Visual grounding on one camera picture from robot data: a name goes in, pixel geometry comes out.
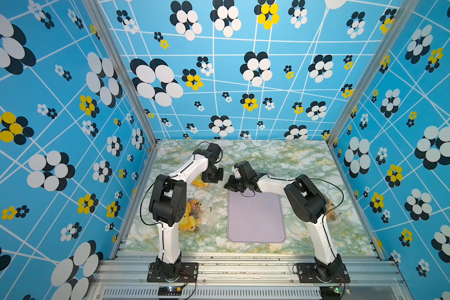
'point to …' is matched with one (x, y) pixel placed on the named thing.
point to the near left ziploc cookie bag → (201, 216)
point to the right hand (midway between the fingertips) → (225, 185)
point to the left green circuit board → (169, 290)
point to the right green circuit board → (330, 292)
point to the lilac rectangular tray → (258, 218)
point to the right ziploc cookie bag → (339, 215)
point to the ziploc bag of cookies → (199, 182)
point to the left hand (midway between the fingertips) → (220, 179)
